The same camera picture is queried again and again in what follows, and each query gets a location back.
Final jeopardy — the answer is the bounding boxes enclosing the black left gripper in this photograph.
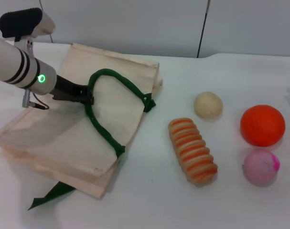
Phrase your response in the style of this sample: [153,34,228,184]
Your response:
[50,74,96,106]

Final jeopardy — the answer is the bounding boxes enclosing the pink peach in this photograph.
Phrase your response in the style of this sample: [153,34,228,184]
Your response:
[242,149,280,187]

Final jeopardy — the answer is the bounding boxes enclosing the orange fruit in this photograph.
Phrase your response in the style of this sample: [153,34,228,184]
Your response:
[240,104,286,147]

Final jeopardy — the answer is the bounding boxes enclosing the round beige egg yolk pastry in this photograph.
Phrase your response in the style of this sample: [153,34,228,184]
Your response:
[193,91,224,123]

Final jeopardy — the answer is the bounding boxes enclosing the thin dark wall cable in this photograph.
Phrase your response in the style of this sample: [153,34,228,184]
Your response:
[196,0,210,59]

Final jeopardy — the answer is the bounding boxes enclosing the cream canvas bag green handles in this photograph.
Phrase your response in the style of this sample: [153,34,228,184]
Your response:
[0,42,163,211]

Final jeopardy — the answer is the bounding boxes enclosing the orange striped bread loaf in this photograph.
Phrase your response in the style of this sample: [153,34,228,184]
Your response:
[168,117,218,188]

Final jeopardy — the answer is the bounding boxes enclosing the left wrist cable with plug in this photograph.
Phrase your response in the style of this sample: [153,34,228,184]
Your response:
[21,89,50,110]

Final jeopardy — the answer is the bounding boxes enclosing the left wrist camera housing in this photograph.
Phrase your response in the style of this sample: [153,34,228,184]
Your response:
[0,7,56,44]

